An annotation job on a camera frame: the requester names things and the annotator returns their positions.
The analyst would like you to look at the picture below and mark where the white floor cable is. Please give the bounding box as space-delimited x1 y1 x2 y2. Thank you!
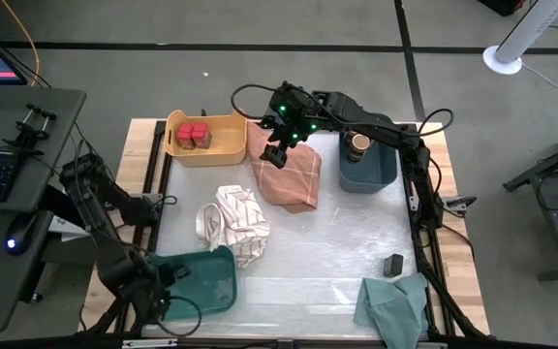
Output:
520 62 558 101

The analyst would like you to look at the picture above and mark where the black aluminium table frame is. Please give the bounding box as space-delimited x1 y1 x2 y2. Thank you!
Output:
84 106 491 349

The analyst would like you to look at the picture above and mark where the white striped cloth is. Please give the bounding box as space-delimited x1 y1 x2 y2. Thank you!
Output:
195 183 270 270

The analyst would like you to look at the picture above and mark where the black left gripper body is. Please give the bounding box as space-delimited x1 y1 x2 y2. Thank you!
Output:
128 264 191 326

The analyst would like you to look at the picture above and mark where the yellow cable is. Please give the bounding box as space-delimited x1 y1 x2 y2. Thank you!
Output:
0 0 41 87

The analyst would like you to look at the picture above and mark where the teal plastic bin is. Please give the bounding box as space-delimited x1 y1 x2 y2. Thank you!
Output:
155 245 237 321

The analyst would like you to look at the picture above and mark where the white floor stand pole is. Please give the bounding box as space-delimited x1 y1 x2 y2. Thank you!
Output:
481 0 558 76

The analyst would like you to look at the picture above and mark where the dark blue plastic bin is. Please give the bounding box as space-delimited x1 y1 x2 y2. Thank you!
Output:
339 113 399 194

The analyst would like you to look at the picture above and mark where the red cube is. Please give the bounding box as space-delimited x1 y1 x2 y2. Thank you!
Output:
176 123 196 150

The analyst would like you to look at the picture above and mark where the white glossy table mat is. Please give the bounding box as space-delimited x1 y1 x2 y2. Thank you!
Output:
155 128 416 338

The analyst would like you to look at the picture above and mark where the black computer mouse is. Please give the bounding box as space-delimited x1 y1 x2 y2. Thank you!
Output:
3 212 38 257

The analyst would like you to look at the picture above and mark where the teal green cloth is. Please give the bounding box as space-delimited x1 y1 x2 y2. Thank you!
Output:
354 271 430 349

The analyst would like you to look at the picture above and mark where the small black block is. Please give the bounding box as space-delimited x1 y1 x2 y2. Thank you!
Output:
383 253 405 279

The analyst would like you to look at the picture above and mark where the red lid spice jar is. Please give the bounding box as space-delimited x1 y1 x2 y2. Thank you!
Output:
192 122 212 149

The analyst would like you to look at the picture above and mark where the orange plaid cloth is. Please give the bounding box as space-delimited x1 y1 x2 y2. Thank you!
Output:
247 120 323 214

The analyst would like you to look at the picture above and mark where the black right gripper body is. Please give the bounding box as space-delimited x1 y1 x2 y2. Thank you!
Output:
262 80 322 146

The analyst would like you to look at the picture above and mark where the white box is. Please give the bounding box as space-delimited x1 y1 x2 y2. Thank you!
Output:
48 212 91 241

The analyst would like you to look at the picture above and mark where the black clamp holder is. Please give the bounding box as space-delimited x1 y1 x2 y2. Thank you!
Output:
2 103 57 156

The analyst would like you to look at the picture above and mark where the yellow plastic bin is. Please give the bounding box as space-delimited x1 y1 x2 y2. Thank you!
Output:
164 109 249 168

